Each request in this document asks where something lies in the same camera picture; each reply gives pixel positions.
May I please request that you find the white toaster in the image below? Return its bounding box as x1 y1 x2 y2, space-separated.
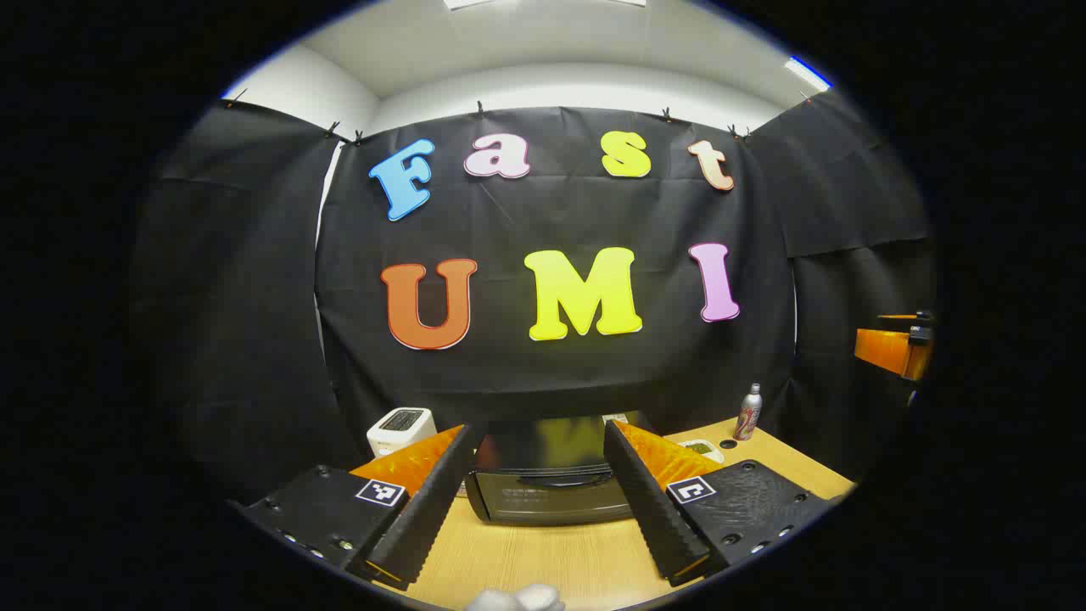
367 407 438 459

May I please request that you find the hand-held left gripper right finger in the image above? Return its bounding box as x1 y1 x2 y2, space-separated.
603 419 837 588

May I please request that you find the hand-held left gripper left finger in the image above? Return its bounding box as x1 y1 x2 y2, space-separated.
240 424 476 592

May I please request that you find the black backdrop cloth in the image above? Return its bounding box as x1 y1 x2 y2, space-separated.
127 89 938 502

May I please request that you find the ceiling light panel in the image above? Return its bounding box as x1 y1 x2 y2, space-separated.
785 57 833 92

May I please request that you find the black electric oven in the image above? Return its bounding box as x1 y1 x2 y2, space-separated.
465 413 654 525

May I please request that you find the silver pink drink bottle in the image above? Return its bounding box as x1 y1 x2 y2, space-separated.
733 383 763 441

